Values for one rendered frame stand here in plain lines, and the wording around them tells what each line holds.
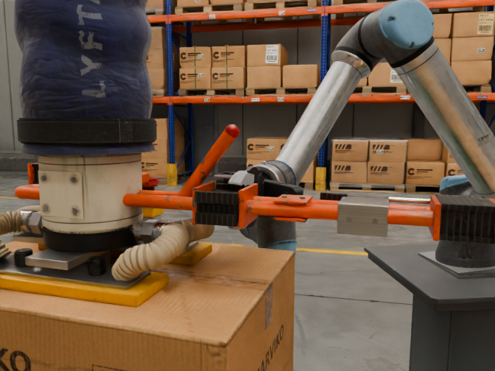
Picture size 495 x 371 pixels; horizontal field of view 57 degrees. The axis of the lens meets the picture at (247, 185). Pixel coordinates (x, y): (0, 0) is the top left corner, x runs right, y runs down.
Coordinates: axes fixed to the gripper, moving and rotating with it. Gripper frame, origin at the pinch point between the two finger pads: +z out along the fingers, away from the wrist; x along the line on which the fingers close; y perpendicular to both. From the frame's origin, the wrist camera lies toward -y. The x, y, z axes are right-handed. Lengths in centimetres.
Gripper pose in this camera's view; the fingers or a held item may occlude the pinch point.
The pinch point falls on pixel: (236, 203)
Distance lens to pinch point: 73.2
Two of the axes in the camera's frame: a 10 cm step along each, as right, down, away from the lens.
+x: 0.2, -9.9, -1.4
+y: -9.5, -0.6, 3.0
